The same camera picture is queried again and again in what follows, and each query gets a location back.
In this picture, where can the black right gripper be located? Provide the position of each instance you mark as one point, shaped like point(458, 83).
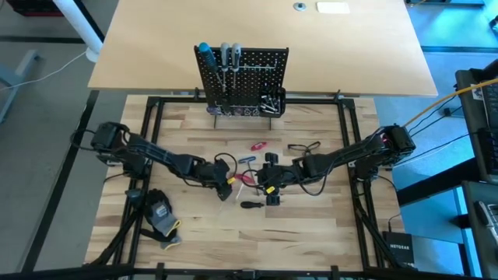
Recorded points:
point(280, 175)

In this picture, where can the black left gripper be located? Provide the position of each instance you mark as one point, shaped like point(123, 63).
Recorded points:
point(212, 173)

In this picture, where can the clear safety glasses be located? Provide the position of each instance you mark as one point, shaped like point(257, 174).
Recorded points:
point(306, 151)

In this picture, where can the long chrome socket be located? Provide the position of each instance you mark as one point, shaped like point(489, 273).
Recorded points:
point(268, 108)

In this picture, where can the chrome extension bar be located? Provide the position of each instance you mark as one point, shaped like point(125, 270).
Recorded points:
point(268, 98)

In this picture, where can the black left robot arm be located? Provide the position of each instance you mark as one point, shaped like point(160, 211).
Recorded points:
point(155, 153)

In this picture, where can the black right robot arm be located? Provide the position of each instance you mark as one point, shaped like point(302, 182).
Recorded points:
point(350, 153)

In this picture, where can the black pegboard bin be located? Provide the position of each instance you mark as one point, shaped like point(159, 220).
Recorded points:
point(283, 110)

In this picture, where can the grey black work glove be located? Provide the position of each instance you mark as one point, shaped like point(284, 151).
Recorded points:
point(163, 223)
point(171, 243)

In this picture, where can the black metal pegboard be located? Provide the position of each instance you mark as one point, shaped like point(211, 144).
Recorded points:
point(253, 83)

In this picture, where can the light wooden desk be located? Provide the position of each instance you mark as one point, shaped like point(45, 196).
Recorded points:
point(155, 39)

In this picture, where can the metal desk grommet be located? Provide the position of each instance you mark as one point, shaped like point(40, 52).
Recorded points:
point(299, 6)

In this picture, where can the white pad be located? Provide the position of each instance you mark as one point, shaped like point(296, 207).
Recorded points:
point(332, 8)

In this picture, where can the black equipment cart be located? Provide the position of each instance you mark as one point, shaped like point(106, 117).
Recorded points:
point(474, 155)

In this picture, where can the grey desk foot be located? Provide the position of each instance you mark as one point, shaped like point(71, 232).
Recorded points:
point(15, 78)

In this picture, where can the red crate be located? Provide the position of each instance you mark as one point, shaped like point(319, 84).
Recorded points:
point(35, 8)

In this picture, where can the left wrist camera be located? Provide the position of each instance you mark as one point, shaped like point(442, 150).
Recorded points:
point(224, 193)

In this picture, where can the black aluminium table frame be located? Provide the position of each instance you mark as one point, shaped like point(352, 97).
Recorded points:
point(179, 100)

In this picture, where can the black network switch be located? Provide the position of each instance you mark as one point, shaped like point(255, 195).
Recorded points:
point(398, 249)

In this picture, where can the white round post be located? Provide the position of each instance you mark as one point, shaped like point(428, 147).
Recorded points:
point(78, 23)

